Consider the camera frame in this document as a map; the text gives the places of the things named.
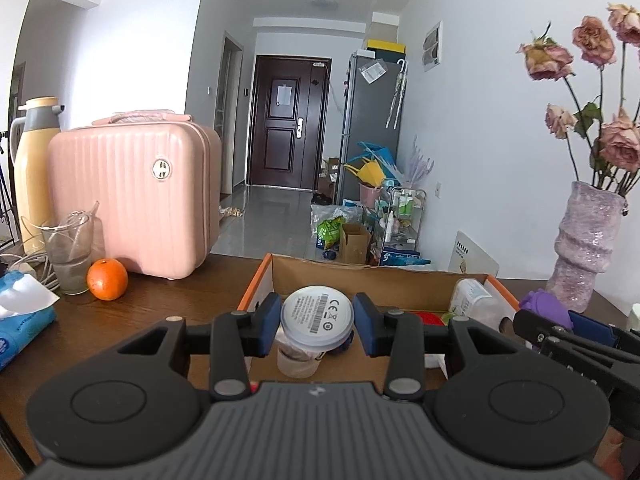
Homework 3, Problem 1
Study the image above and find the clear plastic bag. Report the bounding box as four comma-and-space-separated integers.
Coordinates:
310, 202, 363, 236

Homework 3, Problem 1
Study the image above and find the white plastic bottle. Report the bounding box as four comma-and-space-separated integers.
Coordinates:
448, 278, 516, 331

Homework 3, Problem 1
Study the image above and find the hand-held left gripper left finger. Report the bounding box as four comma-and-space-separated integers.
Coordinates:
116, 291, 283, 402

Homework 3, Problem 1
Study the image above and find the metal wire storage rack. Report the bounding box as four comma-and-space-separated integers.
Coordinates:
377, 186, 427, 256

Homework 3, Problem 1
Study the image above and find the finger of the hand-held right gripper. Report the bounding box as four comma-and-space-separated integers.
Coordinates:
512, 309, 640, 387
567, 310, 640, 349

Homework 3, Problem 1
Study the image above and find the pink textured vase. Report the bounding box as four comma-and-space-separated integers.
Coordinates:
545, 181, 628, 313

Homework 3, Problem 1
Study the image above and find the red lid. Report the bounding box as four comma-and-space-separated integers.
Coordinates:
412, 311, 451, 328

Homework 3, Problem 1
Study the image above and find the clear plastic cup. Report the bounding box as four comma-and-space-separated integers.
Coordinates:
276, 332, 326, 379

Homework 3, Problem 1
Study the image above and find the clear drinking straw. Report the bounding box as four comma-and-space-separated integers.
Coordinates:
70, 201, 101, 251

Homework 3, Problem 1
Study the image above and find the lilac dried grass bunch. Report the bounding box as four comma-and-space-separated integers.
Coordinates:
400, 135, 436, 186

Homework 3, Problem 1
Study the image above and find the yellow plastic object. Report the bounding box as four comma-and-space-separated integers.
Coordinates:
344, 157, 387, 185

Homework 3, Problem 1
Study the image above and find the white folded umbrella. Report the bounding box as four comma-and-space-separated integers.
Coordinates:
385, 58, 407, 130

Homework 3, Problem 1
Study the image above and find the white wall panel box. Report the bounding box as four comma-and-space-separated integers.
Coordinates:
422, 21, 443, 71

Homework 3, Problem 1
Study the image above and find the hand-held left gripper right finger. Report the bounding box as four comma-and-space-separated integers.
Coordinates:
352, 291, 526, 403

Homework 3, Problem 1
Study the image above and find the blue tissue pack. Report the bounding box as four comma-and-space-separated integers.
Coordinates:
0, 270, 61, 373

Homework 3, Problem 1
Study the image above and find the grey interior door frame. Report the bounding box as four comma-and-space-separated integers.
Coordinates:
214, 30, 245, 196

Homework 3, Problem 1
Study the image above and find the white cable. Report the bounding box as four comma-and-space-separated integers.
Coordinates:
0, 217, 61, 291

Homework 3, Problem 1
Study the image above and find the pink ribbed suitcase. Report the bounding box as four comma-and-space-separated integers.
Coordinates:
47, 110, 222, 281

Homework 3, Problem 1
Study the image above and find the white printed board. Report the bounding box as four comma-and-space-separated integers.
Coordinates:
448, 230, 500, 278

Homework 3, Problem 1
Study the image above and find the dark brown entrance door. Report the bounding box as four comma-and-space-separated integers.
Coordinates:
247, 55, 332, 192

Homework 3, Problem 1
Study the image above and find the green plastic bag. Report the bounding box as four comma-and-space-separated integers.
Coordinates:
316, 217, 348, 251

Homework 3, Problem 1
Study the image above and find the purple soft object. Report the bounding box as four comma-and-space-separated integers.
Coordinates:
518, 290, 573, 328

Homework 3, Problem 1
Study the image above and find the grey refrigerator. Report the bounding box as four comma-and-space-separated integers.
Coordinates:
336, 50, 407, 206

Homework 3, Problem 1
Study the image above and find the clear document pouch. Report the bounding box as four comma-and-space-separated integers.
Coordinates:
361, 60, 388, 84

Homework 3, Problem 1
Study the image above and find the white round device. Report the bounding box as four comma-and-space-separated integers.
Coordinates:
280, 285, 356, 348

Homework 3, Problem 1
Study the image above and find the distant brown cardboard box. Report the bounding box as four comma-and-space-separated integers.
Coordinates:
320, 157, 341, 196

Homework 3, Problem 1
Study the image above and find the pink plastic bucket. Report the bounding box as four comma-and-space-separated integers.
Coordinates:
359, 181, 383, 208

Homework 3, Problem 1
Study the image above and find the blue paper towel pack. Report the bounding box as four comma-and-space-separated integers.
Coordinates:
378, 244, 432, 267

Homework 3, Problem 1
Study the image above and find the orange fruit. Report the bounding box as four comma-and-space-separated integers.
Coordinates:
87, 258, 129, 302

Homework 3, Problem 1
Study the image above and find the small open cardboard box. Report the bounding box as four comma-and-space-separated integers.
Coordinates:
341, 223, 373, 264

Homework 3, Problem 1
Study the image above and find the blue plastic object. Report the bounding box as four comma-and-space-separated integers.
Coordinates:
356, 141, 401, 176

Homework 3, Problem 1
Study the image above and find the clear drinking glass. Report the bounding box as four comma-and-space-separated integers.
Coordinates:
41, 212, 96, 296

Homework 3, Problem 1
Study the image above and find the black tripod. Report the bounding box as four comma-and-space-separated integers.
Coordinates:
0, 130, 23, 251

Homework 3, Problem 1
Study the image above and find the yellow thermos jug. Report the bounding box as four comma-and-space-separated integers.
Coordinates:
11, 97, 66, 256

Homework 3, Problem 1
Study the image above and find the bunch of dried pink roses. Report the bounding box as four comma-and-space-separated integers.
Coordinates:
516, 2, 640, 196

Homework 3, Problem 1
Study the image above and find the orange-rimmed cardboard box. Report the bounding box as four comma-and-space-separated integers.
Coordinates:
187, 253, 521, 392

